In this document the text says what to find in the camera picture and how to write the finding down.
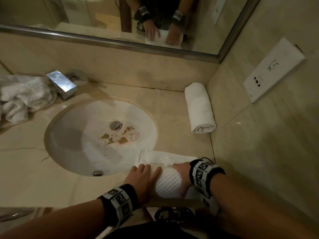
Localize person's right hand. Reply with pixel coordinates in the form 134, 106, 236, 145
172, 161, 194, 198

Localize person's left hand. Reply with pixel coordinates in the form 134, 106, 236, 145
123, 163, 162, 204

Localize white waffle towel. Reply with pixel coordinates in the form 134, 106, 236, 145
184, 82, 217, 134
0, 76, 58, 127
136, 149, 200, 199

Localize white patterned sink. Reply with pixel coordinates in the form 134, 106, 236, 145
44, 98, 159, 177

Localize person's right forearm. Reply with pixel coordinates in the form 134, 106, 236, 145
212, 173, 319, 239

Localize person's left forearm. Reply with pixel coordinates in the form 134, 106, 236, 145
0, 199, 108, 239

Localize person's black shirt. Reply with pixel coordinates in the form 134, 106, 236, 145
104, 220, 240, 239

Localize black right wristband white tags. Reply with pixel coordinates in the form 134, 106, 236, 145
189, 158, 226, 199

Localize black wristband white tags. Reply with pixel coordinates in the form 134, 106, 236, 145
189, 158, 226, 199
97, 184, 140, 228

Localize black left wristband white tags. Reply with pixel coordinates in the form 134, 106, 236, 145
97, 184, 140, 228

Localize chrome faucet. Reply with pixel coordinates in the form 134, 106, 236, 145
46, 70, 80, 100

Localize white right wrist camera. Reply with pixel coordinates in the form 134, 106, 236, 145
202, 194, 220, 215

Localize white wall socket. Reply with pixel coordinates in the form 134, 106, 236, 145
243, 37, 306, 104

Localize metal framed wall mirror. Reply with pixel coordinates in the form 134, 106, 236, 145
0, 0, 262, 64

